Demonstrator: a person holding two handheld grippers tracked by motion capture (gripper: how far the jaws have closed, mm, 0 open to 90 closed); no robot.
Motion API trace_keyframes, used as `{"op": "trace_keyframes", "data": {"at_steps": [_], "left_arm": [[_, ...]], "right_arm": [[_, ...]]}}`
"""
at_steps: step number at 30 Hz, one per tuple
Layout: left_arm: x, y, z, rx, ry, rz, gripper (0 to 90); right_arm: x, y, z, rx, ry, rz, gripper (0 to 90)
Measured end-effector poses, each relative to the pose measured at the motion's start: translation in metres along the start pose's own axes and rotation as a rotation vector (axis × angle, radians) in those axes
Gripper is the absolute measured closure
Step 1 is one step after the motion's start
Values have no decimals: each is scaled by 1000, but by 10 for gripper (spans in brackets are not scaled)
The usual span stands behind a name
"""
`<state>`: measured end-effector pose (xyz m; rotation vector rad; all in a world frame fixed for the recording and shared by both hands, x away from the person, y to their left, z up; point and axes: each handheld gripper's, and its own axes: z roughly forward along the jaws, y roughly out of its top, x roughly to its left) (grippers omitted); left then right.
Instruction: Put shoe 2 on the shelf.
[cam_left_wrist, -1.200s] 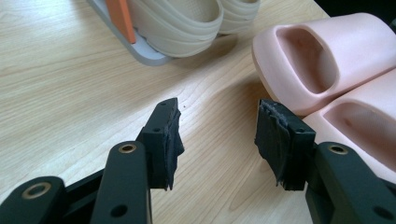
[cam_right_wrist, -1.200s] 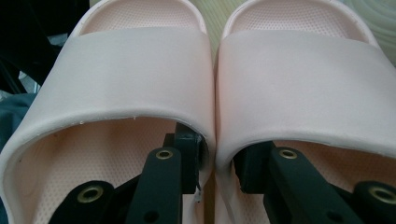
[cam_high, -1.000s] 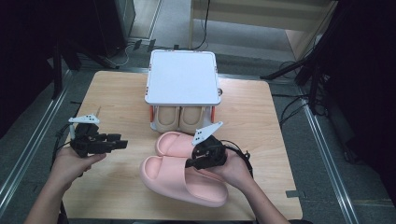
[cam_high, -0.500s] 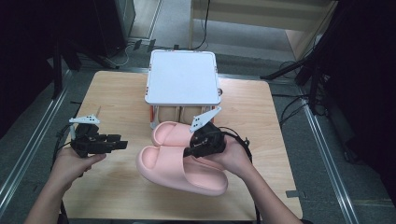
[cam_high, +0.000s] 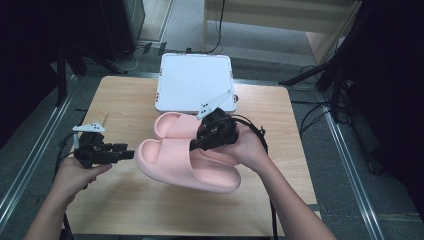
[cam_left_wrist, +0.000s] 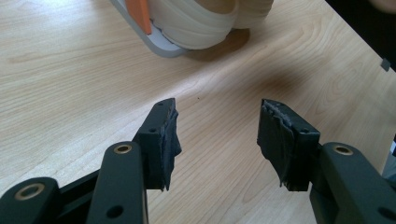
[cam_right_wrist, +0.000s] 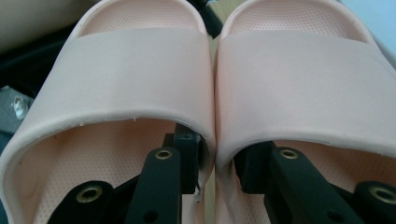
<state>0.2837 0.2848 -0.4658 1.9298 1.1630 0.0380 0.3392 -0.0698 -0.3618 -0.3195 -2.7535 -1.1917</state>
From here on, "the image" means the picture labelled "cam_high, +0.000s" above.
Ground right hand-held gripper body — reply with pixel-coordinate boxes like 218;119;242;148
196;89;240;151

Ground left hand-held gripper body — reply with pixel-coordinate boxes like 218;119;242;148
72;122;115;169

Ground pink slipper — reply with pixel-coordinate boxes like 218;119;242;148
134;137;242;195
153;111;209;140

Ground white storage box with lid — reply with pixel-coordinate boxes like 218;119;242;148
154;52;239;114

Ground person's left hand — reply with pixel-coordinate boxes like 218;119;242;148
53;156;113;205

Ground person's right hand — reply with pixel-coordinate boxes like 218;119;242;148
213;123;272;172

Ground black tripod stand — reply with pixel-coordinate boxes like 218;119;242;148
279;49;348;124
54;39;129;108

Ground dark cabinet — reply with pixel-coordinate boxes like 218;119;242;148
99;0;147;62

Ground dark tape piece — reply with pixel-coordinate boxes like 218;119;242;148
307;203;330;214

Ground right hand-held gripper cable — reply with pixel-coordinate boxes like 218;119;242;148
228;114;280;240

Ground metal floor rail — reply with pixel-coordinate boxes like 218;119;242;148
0;75;78;232
319;93;385;240

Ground white floor cable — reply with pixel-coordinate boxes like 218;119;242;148
123;45;145;72

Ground black floor cables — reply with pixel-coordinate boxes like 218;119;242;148
289;64;335;134

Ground black hanging cable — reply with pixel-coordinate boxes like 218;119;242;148
204;0;227;55

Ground light wooden furniture frame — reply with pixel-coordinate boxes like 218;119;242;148
201;0;363;66

